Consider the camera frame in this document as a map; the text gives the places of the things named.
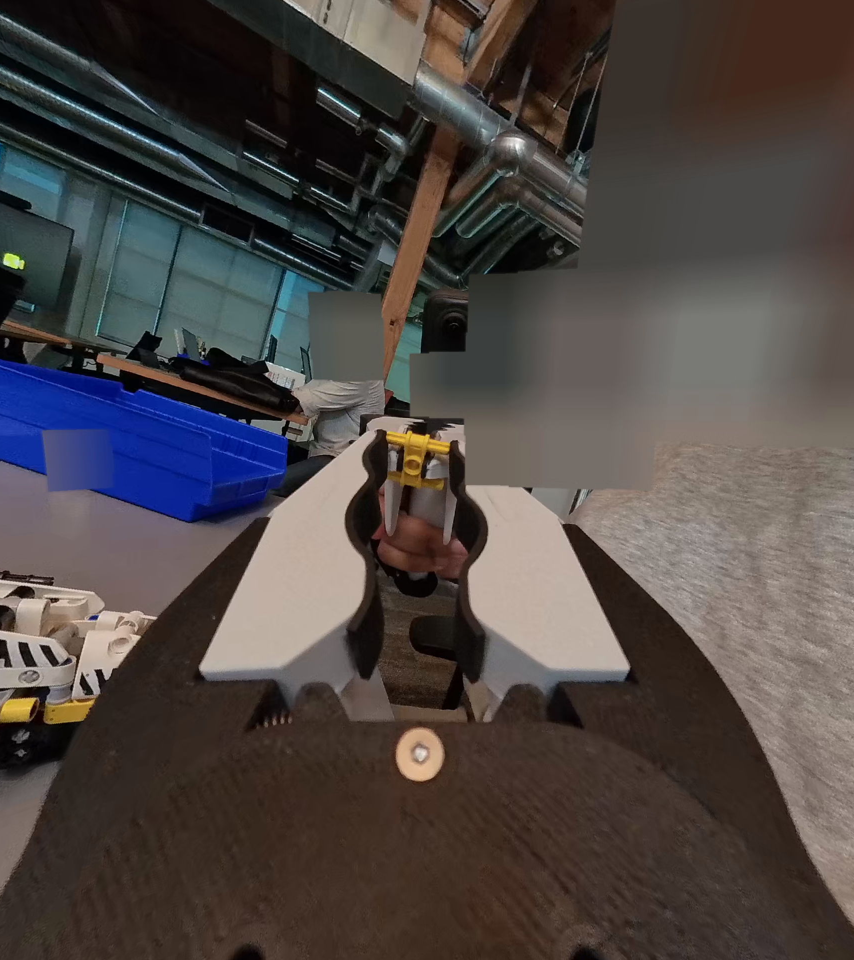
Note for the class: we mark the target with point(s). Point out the silver air duct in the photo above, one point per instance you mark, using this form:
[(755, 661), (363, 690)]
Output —
[(502, 172)]

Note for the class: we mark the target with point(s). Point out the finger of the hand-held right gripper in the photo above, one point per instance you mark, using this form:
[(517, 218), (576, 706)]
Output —
[(448, 517), (395, 499)]

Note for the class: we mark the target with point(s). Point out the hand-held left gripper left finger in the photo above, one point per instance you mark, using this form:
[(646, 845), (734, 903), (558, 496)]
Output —
[(299, 592)]

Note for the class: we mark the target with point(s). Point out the black office chair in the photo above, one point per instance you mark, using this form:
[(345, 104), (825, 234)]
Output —
[(434, 637)]

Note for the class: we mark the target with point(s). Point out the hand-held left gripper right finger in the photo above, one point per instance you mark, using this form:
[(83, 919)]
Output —
[(539, 607)]

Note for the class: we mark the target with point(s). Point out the wooden edged desk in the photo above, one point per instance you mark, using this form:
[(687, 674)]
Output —
[(141, 369)]

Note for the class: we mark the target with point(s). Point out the person's right hand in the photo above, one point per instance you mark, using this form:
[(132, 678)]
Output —
[(415, 551)]

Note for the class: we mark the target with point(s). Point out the black bag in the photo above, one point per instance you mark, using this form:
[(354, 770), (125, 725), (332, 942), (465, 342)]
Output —
[(239, 379)]

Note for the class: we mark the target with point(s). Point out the black monitor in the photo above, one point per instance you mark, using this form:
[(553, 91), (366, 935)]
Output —
[(29, 240)]

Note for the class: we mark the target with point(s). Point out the yellow lego connector piece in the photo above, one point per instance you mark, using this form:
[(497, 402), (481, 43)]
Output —
[(412, 450)]

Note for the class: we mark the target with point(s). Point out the wooden support post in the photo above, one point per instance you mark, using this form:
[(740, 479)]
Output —
[(419, 247)]

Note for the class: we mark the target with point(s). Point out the zebra striped lego plane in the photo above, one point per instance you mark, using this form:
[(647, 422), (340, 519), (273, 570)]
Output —
[(21, 660)]

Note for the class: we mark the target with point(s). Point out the blue plastic bin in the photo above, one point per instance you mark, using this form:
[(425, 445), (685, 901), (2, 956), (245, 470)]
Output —
[(194, 457)]

